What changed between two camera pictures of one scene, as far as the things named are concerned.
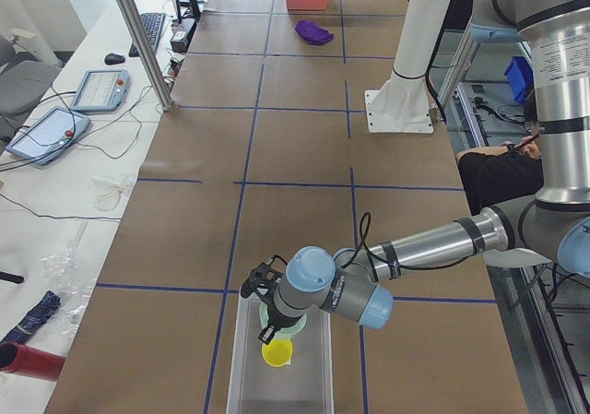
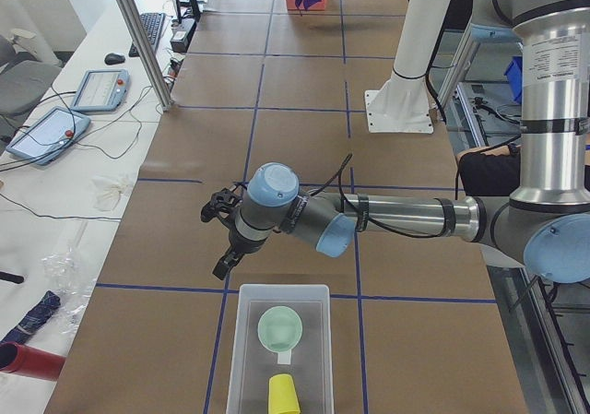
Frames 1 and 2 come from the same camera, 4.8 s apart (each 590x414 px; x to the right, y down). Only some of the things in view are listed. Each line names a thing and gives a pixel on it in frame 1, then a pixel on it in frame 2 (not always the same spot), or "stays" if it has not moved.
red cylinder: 19,359 stays
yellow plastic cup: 278,352 to 282,395
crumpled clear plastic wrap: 71,282 stays
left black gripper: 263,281 to 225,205
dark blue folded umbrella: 42,311 stays
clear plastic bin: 305,385 stays
